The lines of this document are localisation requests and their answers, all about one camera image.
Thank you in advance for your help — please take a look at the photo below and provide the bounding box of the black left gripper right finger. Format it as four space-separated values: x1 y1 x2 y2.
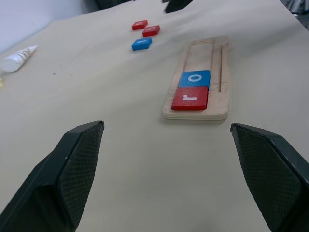
230 123 309 232

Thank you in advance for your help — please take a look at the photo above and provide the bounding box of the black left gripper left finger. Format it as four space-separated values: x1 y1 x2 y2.
0 120 105 232

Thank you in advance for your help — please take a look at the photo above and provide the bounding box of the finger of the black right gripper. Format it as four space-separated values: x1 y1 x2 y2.
164 0 194 14

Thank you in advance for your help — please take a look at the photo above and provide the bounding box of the red letter b block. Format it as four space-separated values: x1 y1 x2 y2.
142 25 161 38

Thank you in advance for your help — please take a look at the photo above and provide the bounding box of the red letter o block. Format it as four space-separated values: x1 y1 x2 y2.
131 19 149 31

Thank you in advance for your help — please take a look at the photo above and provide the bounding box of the blue letter t block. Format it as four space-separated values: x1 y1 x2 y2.
131 37 153 52

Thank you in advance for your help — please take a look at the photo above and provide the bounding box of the blue letter o block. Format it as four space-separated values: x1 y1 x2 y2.
177 70 211 88

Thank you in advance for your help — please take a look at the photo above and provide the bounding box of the light wooden letter tray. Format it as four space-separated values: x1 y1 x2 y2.
162 36 229 121

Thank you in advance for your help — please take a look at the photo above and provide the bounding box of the red letter r block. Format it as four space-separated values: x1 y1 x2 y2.
171 86 209 111

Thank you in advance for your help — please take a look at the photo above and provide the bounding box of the white squeeze tube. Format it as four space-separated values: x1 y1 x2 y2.
1 45 39 73

